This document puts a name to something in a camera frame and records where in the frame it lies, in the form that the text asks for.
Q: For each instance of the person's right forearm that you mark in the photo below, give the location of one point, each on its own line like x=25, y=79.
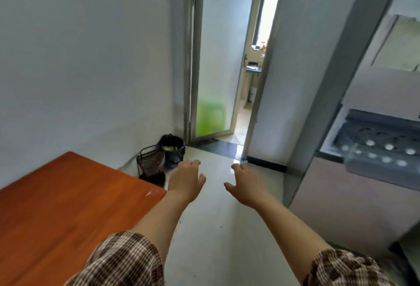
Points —
x=288, y=233

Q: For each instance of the brown plaid sleeve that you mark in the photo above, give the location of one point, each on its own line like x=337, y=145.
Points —
x=344, y=269
x=124, y=261

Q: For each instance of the brown plaid right sleeve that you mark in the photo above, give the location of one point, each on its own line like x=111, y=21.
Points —
x=344, y=269

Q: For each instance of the black trash bin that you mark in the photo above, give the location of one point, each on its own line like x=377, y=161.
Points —
x=172, y=150

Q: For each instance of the person's left thumb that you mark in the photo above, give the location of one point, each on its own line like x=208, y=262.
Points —
x=201, y=180

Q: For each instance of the person's right thumb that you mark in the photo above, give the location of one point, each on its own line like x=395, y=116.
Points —
x=230, y=188

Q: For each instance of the person's left hand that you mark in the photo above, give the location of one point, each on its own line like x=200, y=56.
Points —
x=184, y=180

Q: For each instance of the row of white eggs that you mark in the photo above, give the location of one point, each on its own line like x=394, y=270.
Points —
x=380, y=153

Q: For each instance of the grey egg tray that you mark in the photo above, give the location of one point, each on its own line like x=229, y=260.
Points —
x=377, y=131

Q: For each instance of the brown plaid left sleeve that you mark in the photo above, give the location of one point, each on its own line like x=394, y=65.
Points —
x=124, y=261

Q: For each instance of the person's left forearm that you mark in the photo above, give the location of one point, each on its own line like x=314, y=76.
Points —
x=160, y=220

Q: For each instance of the kitchen counter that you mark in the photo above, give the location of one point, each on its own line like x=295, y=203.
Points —
x=253, y=68

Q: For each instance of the frosted glass door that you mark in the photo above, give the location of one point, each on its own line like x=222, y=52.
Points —
x=215, y=49

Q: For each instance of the person's right hand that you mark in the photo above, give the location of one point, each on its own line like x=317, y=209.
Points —
x=248, y=188

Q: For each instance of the bright window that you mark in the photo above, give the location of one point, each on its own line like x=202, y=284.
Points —
x=269, y=10

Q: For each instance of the white refrigerator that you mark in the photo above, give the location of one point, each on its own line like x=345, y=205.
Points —
x=361, y=197

